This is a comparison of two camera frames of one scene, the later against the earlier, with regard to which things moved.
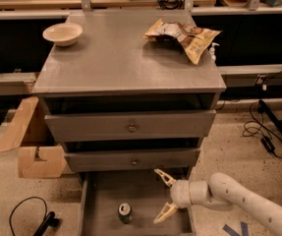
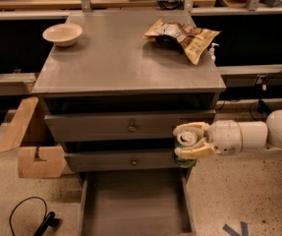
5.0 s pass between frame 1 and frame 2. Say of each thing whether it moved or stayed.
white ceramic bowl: stayed
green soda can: moved
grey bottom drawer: stayed
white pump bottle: stayed
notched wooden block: stayed
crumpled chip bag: stayed
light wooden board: stayed
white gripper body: moved
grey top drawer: stayed
